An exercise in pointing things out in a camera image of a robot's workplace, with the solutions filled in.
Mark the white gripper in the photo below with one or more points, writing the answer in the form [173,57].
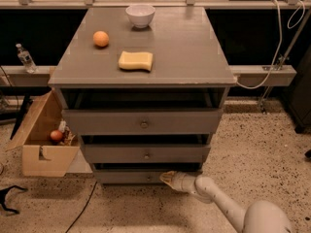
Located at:
[179,181]

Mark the grey bottom drawer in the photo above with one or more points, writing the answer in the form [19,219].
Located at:
[129,173]

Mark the grey drawer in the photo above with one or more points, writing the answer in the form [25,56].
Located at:
[129,173]
[145,148]
[142,122]

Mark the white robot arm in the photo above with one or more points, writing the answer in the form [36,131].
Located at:
[260,217]

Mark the grey middle drawer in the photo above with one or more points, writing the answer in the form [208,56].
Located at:
[145,148]

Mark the grey top drawer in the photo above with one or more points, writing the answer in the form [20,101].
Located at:
[142,122]

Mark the grey wooden drawer cabinet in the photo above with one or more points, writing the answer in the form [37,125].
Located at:
[189,70]

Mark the red apple in box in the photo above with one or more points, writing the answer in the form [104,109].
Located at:
[56,136]

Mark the yellow sponge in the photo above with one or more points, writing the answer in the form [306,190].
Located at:
[136,60]

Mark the open cardboard box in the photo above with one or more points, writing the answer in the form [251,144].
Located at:
[39,156]

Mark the orange ball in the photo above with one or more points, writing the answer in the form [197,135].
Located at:
[101,39]

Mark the dark cabinet at right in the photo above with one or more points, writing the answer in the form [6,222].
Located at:
[297,96]

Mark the white ceramic bowl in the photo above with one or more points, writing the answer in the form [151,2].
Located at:
[140,15]

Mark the clear plastic water bottle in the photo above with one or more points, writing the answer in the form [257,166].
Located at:
[25,57]

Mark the metal frame rail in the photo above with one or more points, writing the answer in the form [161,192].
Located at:
[248,75]

